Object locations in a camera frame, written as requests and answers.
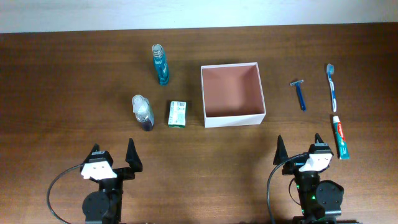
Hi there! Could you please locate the clear bottle purple liquid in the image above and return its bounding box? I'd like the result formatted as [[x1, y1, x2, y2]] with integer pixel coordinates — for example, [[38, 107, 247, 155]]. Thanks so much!
[[132, 95, 154, 131]]

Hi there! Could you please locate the green white soap box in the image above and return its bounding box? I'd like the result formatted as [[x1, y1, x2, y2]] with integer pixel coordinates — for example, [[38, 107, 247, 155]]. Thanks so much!
[[168, 101, 187, 128]]

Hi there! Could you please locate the blue mouthwash bottle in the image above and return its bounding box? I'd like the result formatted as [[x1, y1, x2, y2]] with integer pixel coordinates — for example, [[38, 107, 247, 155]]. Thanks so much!
[[152, 44, 170, 85]]

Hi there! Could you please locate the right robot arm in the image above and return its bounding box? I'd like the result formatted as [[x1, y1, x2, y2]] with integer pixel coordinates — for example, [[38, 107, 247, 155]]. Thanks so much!
[[267, 133, 358, 224]]

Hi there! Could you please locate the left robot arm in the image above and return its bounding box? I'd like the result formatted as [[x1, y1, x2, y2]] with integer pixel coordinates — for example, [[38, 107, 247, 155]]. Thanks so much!
[[80, 139, 143, 224]]

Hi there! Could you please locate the green red toothpaste tube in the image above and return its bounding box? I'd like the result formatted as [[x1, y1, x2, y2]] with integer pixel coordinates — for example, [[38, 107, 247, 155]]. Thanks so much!
[[332, 116, 350, 160]]

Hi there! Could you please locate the blue disposable razor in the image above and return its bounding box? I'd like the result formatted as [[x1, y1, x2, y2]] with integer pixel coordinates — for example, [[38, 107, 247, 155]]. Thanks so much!
[[290, 80, 307, 111]]

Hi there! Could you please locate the blue white toothbrush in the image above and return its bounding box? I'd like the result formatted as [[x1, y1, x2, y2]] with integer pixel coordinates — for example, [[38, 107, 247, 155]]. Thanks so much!
[[326, 63, 337, 113]]

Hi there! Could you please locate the white open cardboard box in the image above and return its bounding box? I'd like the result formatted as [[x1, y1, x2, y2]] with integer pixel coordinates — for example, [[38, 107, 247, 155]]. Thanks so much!
[[201, 62, 266, 128]]

